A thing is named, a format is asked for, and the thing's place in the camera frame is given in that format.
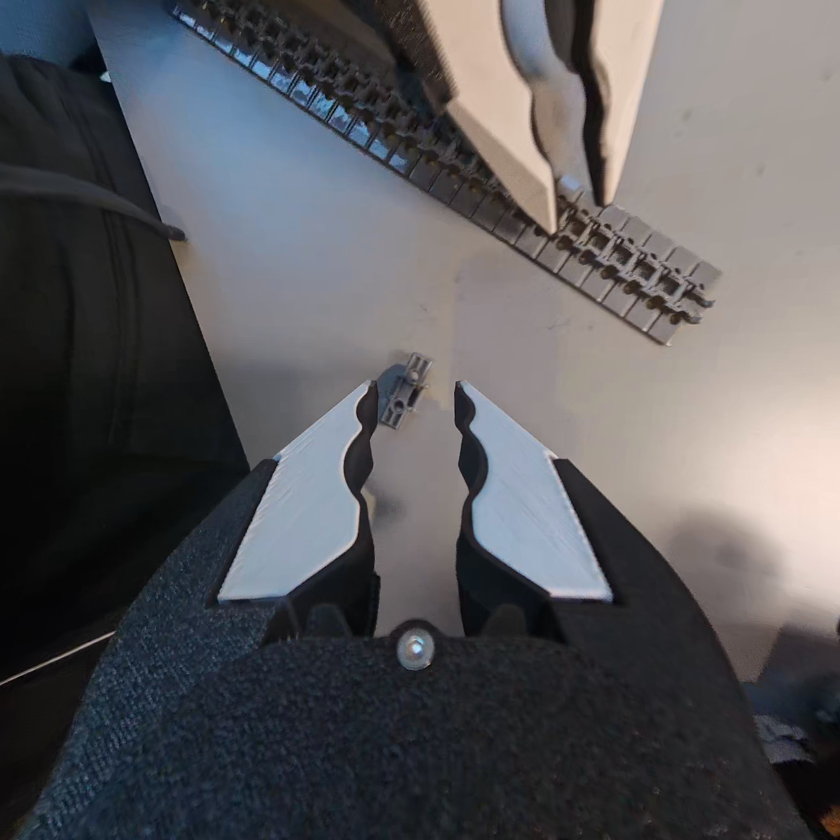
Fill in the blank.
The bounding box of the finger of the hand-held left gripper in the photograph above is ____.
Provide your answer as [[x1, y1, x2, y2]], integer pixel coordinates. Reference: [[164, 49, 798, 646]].
[[420, 0, 560, 235], [571, 0, 667, 207]]

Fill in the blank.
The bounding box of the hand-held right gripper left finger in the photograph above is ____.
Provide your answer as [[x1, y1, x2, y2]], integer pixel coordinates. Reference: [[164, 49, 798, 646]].
[[217, 381, 383, 636]]

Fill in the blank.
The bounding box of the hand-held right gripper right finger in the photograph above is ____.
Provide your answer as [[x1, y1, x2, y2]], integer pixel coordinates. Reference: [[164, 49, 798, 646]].
[[453, 379, 615, 636]]

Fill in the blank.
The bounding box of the grey track link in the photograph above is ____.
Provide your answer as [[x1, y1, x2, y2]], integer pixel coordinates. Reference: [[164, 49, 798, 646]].
[[377, 352, 435, 431]]

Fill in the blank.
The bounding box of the grey toy track chain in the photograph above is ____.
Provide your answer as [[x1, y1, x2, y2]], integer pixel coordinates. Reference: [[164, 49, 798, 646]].
[[171, 0, 723, 347]]

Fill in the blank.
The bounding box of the light grey desk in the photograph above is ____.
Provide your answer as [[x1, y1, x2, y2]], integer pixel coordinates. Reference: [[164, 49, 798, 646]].
[[85, 0, 840, 683]]

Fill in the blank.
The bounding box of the black yellow toy brick vehicle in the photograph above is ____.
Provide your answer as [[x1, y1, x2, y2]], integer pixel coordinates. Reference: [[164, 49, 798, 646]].
[[745, 617, 840, 788]]

